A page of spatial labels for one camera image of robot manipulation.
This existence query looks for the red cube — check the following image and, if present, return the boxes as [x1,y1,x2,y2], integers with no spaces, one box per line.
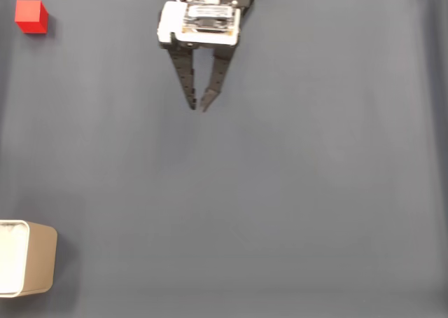
[14,0,50,35]

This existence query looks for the beige box with white rim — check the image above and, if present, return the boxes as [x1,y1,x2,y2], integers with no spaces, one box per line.
[0,219,59,299]

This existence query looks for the grey desk mat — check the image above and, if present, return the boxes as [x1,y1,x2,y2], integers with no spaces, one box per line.
[0,0,448,318]

